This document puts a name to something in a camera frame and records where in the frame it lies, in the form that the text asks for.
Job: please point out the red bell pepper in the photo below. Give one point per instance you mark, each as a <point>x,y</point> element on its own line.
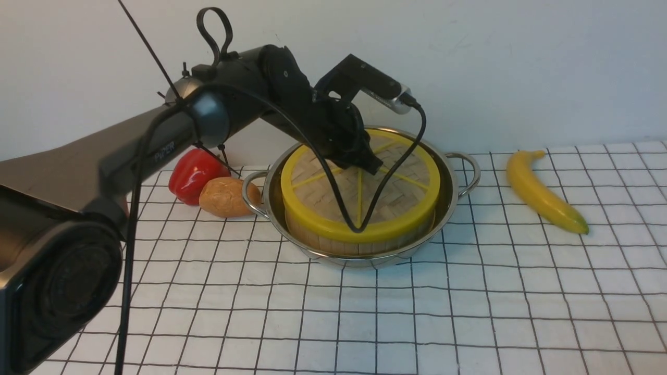
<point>192,172</point>

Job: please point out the white checkered tablecloth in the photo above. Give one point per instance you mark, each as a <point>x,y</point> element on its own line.
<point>497,291</point>

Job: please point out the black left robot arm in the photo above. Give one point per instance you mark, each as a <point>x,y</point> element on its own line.
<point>64,211</point>

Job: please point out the bamboo steamer basket yellow rim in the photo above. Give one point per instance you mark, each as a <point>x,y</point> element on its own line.
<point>312,239</point>

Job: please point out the yellow banana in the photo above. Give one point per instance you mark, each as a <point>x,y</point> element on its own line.
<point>529,188</point>

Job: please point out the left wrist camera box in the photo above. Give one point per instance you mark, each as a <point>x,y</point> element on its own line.
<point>353,75</point>

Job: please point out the brown potato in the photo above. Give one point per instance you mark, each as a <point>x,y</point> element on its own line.
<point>222,197</point>

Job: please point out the bamboo steamer lid yellow rim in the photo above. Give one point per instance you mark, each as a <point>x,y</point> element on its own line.
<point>407,200</point>

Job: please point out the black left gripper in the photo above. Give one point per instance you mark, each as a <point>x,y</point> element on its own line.
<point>335,129</point>

